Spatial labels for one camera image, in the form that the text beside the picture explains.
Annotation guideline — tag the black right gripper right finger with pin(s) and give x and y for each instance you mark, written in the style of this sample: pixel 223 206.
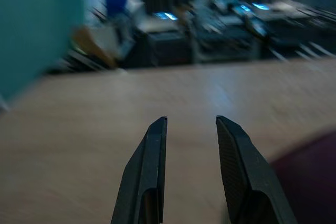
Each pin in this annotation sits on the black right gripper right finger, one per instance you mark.
pixel 244 171

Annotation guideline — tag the cluttered dark desk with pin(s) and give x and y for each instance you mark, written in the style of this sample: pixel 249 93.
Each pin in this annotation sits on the cluttered dark desk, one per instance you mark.
pixel 210 30

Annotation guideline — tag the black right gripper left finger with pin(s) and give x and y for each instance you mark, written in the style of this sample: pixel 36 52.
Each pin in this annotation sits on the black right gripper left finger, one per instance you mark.
pixel 151 171

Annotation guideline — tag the dark maroon round object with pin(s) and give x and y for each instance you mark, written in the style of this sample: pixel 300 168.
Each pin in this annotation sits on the dark maroon round object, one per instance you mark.
pixel 307 176

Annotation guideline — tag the teal cloth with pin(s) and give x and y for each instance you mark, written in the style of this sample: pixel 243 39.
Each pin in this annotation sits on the teal cloth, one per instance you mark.
pixel 34 24

